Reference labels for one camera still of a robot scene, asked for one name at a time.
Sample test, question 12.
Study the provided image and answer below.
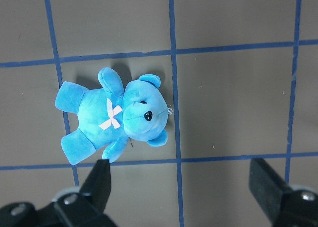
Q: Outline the blue plush teddy bear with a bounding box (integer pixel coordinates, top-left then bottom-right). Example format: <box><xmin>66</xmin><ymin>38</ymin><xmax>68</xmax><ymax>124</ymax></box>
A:
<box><xmin>55</xmin><ymin>67</ymin><xmax>170</xmax><ymax>165</ymax></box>

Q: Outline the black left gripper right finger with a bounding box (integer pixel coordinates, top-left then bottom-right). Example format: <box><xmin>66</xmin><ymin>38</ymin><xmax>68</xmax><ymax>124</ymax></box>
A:
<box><xmin>249</xmin><ymin>158</ymin><xmax>318</xmax><ymax>227</ymax></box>

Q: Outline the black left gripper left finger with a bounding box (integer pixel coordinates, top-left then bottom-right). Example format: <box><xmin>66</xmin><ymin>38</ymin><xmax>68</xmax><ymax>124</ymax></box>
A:
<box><xmin>0</xmin><ymin>159</ymin><xmax>117</xmax><ymax>227</ymax></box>

